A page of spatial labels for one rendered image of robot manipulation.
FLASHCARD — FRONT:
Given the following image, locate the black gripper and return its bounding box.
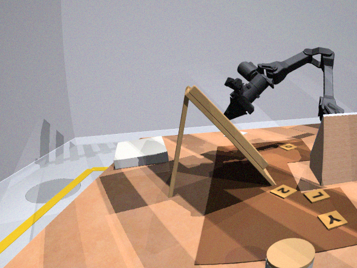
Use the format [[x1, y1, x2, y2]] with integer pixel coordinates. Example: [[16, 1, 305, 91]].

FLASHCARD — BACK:
[[224, 82, 260, 120]]

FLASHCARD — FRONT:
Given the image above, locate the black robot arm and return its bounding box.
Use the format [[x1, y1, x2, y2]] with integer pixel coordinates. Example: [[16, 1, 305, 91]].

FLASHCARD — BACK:
[[224, 47, 344, 121]]

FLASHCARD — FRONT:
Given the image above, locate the grey cylindrical canister with tan lid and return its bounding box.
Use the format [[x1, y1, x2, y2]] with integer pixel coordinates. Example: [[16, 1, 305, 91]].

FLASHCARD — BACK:
[[265, 238, 315, 268]]

